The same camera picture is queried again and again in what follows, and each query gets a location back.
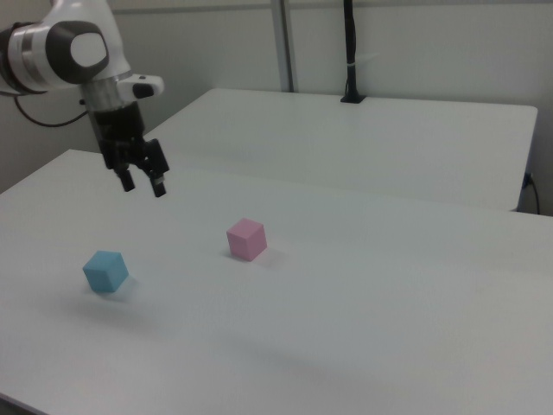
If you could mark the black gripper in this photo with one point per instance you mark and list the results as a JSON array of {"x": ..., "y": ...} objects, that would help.
[{"x": 118, "y": 127}]

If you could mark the blue cube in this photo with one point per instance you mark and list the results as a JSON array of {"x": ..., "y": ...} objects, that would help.
[{"x": 106, "y": 272}]

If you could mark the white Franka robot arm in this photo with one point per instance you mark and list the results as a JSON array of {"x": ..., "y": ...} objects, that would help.
[{"x": 65, "y": 47}]

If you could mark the pink cube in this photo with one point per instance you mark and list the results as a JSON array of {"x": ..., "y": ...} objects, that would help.
[{"x": 246, "y": 240}]

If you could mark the white rounded-corner side table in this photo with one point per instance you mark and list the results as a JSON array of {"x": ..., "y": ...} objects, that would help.
[{"x": 345, "y": 142}]

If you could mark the grey wall partition post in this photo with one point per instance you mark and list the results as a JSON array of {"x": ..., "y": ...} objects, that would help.
[{"x": 285, "y": 43}]

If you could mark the black camera pole with base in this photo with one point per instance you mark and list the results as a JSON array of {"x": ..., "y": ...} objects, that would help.
[{"x": 351, "y": 52}]

